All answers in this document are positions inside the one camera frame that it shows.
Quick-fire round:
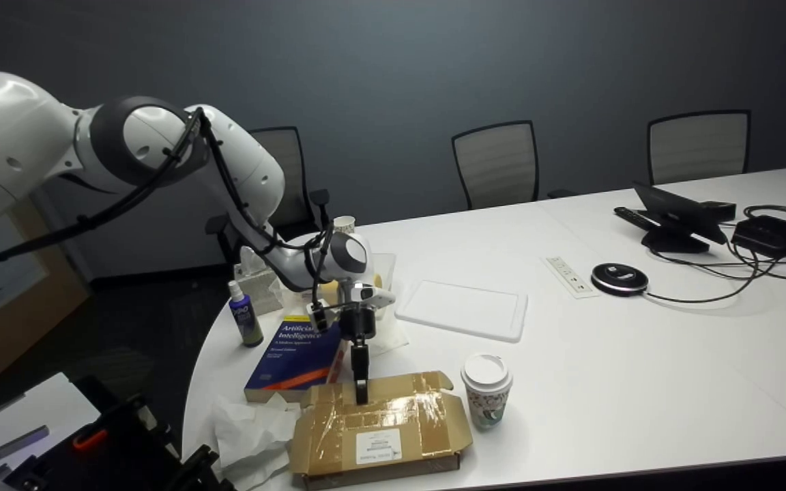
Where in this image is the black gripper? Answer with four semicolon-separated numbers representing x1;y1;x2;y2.
307;282;393;405

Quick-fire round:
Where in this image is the cardboard box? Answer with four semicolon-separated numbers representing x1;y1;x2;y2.
289;371;472;488

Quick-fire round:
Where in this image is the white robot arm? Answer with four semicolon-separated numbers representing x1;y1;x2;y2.
0;71;387;401

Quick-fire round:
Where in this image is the grey tissue box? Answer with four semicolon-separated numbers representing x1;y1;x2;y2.
232;247;282;315

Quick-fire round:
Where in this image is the blue hardcover book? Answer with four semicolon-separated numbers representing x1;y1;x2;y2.
247;316;345;405

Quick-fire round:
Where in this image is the blue spray bottle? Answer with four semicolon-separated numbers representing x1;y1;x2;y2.
230;282;263;348

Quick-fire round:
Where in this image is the white lidded coffee cup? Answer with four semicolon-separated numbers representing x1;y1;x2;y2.
461;352;513;432

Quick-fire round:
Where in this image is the small paper cup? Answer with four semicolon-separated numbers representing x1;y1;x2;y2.
334;217;357;233

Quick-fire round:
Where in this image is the white flat tray lid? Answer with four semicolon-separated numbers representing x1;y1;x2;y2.
395;282;529;345

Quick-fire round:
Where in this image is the crumpled white tissue paper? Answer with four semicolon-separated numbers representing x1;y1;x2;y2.
214;397;300;491

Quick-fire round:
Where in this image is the left mesh office chair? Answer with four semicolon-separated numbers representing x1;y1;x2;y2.
206;122;334;267

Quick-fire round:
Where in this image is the mesh office chair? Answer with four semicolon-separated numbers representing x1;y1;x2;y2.
451;121;542;208
647;109;752;184
206;122;334;267

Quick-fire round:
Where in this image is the white remote control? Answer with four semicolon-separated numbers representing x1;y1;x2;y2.
546;256;592;298

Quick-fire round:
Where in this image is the middle mesh office chair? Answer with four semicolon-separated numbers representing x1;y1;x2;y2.
451;121;542;208

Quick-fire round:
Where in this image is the round black speakerphone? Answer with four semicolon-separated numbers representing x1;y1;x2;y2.
589;263;647;298

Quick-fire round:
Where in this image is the orange black clamp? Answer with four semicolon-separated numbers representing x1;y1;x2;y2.
71;428;110;453

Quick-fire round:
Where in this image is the white clipboard sheet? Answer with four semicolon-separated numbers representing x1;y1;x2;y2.
0;375;101;470

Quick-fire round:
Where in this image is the black conference phone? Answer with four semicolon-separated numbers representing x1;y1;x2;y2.
615;187;737;253

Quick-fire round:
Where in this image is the right mesh office chair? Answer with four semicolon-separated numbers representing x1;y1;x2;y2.
647;109;752;184

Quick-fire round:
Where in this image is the black power adapter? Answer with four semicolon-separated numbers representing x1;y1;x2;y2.
733;219;786;259

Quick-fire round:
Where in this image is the black cable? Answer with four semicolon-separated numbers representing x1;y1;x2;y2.
641;202;786;305

